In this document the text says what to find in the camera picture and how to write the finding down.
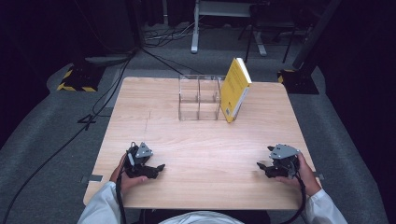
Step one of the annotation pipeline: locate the bundle of floor cables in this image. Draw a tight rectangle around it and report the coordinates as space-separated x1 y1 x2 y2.
143 21 200 49

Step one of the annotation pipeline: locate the person's left hand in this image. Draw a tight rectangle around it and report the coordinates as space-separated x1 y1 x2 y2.
109 153 149 196

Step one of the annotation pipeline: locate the person's right hand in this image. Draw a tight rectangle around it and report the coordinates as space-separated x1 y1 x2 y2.
275 153 322 198

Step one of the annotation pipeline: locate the yellow black striped stand base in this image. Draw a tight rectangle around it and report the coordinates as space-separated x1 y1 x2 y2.
276 68 320 95
56 63 106 93

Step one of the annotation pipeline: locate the clear acrylic book rack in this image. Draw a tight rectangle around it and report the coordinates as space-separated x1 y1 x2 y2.
177 74 230 122

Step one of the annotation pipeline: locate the person's torso white coat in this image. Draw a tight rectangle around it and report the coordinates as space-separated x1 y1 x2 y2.
158 210 246 224

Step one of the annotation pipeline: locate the thin black floor cable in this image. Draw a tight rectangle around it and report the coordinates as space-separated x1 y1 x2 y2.
140 46 204 77

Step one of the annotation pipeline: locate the white metal desk frame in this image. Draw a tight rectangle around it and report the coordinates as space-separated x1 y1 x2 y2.
190 0 269 57

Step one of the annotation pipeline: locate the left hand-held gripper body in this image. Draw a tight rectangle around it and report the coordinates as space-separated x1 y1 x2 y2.
124 141 155 179

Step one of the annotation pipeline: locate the hand-held gripper black cable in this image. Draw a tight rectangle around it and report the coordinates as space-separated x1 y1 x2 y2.
278 172 308 224
115 173 128 224

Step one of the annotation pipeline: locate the long black floor cable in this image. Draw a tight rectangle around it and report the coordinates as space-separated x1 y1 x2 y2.
1 46 141 224

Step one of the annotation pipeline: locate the yellow book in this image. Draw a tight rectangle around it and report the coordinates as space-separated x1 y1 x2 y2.
219 57 252 124

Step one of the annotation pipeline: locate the right hand-held gripper black cable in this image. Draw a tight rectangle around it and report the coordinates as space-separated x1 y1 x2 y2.
278 172 308 224

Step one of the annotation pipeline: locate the left hand-held gripper black cable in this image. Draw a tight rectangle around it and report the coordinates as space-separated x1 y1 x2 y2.
115 173 128 224

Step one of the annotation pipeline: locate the slanted dark metal pole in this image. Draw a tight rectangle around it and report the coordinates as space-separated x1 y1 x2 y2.
291 0 344 71

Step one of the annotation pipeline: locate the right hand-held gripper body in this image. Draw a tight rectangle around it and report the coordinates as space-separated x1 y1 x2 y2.
266 143 302 180

